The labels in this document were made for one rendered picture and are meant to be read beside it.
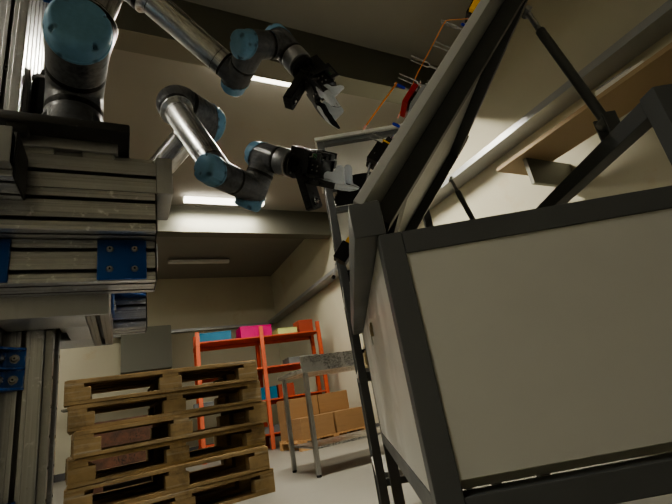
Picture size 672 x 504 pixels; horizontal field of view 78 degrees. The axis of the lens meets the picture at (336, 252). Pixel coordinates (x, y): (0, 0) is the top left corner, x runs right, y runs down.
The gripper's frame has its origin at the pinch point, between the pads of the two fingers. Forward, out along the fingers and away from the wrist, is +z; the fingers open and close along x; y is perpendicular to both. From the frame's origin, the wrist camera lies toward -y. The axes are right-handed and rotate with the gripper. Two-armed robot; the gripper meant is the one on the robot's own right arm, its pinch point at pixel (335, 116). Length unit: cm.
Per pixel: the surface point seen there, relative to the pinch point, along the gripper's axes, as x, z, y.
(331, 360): 283, 18, -17
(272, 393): 609, -32, -101
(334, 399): 564, 33, -26
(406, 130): -26.4, 28.6, -3.4
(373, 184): -25.5, 34.0, -14.9
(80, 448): 195, -15, -180
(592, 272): -25, 67, 5
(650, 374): -25, 83, 0
